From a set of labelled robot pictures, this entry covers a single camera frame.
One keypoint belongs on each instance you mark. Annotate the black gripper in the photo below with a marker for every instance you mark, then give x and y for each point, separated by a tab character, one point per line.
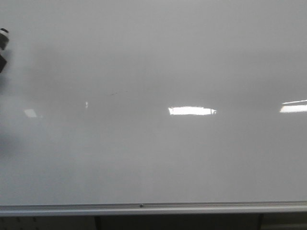
4	39

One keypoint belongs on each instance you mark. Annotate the white whiteboard with aluminium frame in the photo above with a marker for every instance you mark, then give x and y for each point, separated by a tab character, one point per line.
116	107

